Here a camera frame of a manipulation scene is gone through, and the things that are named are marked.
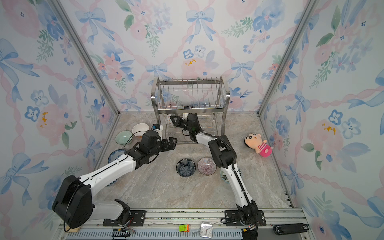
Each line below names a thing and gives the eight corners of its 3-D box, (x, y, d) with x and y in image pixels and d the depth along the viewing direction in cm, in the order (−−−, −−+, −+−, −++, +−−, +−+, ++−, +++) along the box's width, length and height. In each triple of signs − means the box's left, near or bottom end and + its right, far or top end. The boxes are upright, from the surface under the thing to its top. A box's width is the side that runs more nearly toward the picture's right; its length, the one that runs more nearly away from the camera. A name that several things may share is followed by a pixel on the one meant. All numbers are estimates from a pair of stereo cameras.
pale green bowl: (116, 146, 103) (113, 141, 98) (120, 135, 109) (117, 130, 104) (132, 146, 103) (129, 141, 98) (135, 135, 109) (133, 130, 104)
